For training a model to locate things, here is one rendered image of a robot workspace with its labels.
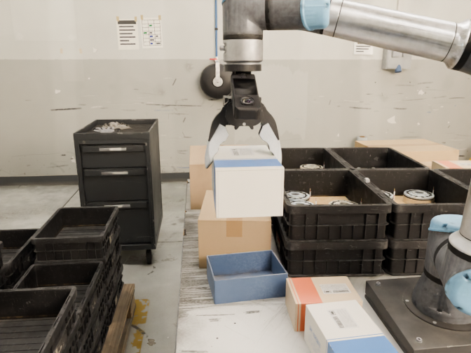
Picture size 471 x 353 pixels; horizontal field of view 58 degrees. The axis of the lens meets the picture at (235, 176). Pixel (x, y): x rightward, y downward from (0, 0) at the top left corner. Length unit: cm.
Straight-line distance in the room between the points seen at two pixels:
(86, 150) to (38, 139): 231
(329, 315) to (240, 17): 63
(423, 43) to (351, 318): 58
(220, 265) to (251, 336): 30
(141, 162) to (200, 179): 94
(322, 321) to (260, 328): 18
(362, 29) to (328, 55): 391
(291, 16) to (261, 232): 70
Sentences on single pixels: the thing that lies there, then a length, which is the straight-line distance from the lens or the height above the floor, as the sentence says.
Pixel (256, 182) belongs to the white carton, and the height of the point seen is 112.
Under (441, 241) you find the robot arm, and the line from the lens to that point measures 103.
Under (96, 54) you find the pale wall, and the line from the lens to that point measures 471.
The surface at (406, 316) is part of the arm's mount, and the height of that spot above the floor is 74.
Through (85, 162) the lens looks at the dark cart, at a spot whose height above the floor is 71.
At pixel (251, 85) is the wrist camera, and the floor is 128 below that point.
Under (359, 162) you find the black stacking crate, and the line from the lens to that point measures 204.
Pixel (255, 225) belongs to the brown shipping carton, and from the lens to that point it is 127.
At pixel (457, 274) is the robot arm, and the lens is 91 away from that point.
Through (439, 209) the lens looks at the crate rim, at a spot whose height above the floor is 92.
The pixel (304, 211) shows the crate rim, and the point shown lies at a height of 92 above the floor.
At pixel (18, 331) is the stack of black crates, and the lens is 158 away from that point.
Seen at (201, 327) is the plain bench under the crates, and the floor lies 70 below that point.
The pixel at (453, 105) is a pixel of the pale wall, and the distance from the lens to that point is 547.
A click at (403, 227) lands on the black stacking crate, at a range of 131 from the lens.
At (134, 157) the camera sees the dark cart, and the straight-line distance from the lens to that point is 266.
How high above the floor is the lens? 132
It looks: 16 degrees down
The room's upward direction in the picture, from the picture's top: straight up
